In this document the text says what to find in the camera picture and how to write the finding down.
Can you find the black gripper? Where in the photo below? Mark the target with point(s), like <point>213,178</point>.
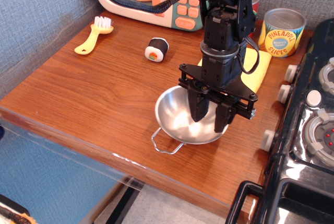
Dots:
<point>218,79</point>

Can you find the metal bowl with handles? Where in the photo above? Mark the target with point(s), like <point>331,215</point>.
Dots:
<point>174,118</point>

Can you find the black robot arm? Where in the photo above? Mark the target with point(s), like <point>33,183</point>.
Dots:
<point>228,25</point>

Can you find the toy sushi roll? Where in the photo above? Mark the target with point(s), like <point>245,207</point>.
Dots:
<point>156,49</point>

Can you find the pineapple slices can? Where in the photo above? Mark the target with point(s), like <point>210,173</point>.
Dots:
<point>281,32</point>

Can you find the black toy stove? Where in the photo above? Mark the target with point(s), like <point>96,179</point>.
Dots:
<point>298,185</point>

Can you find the tomato sauce can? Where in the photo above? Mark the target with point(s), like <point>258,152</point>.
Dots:
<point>255,5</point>

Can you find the yellow dish brush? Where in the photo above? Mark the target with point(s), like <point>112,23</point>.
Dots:
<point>101,25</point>

